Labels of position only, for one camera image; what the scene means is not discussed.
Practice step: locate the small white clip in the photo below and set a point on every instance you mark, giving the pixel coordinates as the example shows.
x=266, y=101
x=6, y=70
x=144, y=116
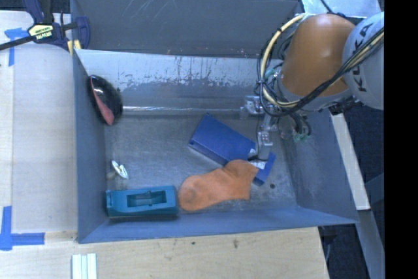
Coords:
x=120, y=170

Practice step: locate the teal plastic case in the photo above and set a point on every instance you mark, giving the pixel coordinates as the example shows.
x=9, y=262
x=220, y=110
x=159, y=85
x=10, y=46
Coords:
x=142, y=202

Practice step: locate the pale wood board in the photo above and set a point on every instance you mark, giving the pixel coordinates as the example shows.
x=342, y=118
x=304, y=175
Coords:
x=42, y=140

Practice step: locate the orange sock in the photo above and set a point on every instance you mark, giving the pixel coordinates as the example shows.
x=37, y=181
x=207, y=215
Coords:
x=217, y=186

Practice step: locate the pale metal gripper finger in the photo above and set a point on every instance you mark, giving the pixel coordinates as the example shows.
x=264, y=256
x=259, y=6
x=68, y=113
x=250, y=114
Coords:
x=265, y=143

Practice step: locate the grey metal bin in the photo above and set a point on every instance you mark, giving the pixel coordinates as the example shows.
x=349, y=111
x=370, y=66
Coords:
x=156, y=140

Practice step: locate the blue flat box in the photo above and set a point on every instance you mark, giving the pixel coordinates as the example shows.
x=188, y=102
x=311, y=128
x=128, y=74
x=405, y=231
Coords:
x=222, y=142

